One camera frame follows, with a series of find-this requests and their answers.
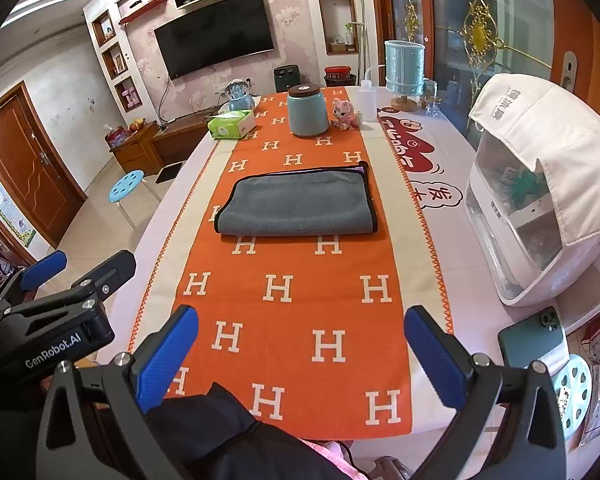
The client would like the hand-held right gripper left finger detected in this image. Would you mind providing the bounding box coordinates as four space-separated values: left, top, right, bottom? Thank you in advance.
35 304 201 480

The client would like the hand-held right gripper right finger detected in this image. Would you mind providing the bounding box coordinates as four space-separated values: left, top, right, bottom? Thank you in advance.
403 305 568 480

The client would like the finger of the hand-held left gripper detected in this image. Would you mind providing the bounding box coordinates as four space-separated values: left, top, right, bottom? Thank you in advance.
2 251 137 322
0 250 68 307

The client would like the grey towel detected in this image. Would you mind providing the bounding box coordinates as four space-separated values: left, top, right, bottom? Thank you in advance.
214 161 378 237

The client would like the blue round stool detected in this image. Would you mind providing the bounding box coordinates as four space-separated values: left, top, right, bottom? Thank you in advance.
109 170 163 229

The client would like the person's black clothing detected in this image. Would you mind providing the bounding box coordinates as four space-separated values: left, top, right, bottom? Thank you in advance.
145 382 363 480

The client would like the brown wooden door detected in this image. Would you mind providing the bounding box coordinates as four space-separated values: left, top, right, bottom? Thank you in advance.
0 81 87 250

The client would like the dark green smartphone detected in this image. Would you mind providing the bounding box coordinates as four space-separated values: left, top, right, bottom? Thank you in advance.
497 306 570 370

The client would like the white printed tablecloth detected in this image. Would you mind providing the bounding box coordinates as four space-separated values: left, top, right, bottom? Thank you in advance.
96 85 600 436

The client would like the small wooden cabinet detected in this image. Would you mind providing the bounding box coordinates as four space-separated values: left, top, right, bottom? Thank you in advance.
110 121 164 176

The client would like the red plastic bag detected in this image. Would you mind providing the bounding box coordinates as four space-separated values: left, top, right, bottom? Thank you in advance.
105 125 129 150

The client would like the orange patterned table runner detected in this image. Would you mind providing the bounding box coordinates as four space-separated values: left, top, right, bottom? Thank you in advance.
127 87 454 441

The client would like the pale blue plastic stool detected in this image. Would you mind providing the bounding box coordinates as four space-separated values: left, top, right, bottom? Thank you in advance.
550 354 593 445

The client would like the wooden television stand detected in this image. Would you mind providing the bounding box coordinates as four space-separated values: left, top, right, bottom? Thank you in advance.
152 110 222 166

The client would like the green tissue pack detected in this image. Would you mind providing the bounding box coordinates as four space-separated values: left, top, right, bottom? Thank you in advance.
207 109 257 141

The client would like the teal jar with wooden lid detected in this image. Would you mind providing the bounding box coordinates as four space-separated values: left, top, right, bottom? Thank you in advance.
286 84 330 137

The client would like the dark small heater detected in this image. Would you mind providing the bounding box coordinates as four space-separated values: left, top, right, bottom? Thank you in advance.
272 64 301 94

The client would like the pink toy cat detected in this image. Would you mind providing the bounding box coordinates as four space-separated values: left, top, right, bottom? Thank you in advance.
330 98 364 130

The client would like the clear glass jar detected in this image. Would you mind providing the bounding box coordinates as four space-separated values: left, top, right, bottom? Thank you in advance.
422 79 441 117

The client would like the white cloth cover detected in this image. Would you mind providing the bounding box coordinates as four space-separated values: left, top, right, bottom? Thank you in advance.
468 73 600 253

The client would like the white squeeze bottle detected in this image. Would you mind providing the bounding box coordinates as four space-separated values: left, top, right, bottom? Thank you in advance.
357 65 386 122

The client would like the red lidded container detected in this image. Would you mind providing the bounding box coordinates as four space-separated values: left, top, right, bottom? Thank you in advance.
324 66 357 88

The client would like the colourful wall poster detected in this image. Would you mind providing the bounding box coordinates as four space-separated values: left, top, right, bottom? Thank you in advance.
0 155 37 249

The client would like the black wall television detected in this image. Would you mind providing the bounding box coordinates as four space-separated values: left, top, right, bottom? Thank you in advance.
153 0 276 81

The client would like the red wall shelf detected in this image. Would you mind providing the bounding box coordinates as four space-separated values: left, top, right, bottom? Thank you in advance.
119 0 169 25

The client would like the silver door handle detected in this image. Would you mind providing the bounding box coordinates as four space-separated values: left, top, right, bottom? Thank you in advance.
562 51 579 94

